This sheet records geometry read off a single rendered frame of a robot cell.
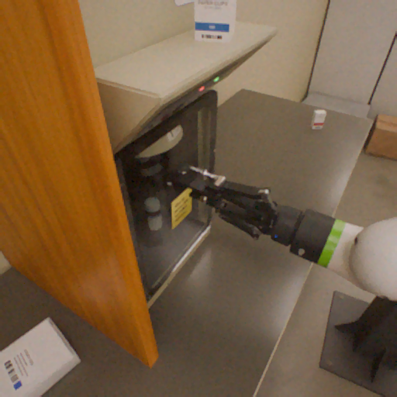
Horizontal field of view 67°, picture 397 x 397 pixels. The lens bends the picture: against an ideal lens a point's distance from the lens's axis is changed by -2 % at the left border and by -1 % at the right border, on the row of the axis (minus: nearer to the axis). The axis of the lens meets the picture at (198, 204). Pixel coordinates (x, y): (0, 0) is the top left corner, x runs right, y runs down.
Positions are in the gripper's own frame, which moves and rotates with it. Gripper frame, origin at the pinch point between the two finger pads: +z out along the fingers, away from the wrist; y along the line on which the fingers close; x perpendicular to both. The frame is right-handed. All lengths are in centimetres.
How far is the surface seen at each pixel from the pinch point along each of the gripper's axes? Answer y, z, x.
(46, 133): 28.5, 1.1, 29.0
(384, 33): -28, -7, -290
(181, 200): -0.5, 3.4, 4.4
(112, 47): 32.5, 4.6, 15.2
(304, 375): -120, -42, -27
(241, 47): 31.0, -6.7, 2.4
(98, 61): 31.5, 4.5, 17.7
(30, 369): -22, 15, 43
